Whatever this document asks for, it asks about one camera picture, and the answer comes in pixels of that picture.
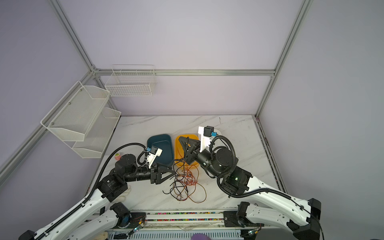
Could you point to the lower white mesh shelf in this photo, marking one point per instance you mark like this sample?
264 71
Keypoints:
99 136

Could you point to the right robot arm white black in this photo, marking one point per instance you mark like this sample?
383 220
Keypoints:
217 156

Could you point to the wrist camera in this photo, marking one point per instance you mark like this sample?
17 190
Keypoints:
206 134
153 152

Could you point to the white wire wall basket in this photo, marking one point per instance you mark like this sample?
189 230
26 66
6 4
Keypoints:
132 81

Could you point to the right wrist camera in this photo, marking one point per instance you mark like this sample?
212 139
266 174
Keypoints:
206 134

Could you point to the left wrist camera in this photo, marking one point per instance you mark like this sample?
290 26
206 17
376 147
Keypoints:
153 152

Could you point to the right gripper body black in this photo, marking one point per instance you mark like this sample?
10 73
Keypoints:
194 151

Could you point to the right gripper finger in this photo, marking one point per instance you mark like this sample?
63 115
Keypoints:
188 157
188 143

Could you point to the white work glove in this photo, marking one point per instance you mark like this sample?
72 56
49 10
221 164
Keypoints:
123 196

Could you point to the purple object at edge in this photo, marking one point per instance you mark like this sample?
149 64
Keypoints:
200 237

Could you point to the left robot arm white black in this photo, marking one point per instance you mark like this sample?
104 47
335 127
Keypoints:
98 211

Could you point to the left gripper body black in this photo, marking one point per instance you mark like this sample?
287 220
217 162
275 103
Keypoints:
153 170

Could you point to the upper white mesh shelf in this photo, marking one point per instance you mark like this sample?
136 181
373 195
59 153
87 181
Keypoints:
72 118

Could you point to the white mesh shelf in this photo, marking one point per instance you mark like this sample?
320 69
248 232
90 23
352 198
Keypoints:
72 118
99 136

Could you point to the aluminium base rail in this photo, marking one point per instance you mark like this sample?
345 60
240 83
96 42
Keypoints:
186 219

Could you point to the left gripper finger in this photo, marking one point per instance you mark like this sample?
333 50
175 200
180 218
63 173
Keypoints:
160 179
166 172

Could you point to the white plastic bin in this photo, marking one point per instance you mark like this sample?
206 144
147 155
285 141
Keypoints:
217 132

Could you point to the yellow plastic bin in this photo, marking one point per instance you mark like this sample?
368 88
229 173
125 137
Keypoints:
178 149

